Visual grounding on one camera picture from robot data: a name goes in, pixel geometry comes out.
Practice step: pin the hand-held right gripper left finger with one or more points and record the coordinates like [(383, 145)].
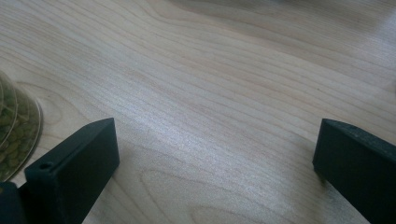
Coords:
[(74, 168)]

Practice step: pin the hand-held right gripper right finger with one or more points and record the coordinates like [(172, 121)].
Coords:
[(361, 168)]

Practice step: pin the wooden cylinder jar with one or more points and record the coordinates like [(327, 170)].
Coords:
[(14, 137)]

